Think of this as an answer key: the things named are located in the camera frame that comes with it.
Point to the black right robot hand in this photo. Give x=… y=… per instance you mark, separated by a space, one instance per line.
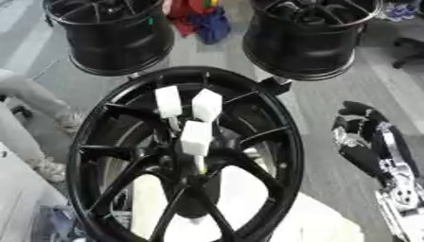
x=361 y=154

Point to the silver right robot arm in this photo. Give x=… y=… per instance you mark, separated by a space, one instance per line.
x=402 y=204

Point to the black spoked wheel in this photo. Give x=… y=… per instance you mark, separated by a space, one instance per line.
x=259 y=132

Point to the black wheel rim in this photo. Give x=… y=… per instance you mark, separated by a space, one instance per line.
x=118 y=41
x=301 y=44

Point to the red and blue bag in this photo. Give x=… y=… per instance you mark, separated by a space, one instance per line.
x=201 y=19

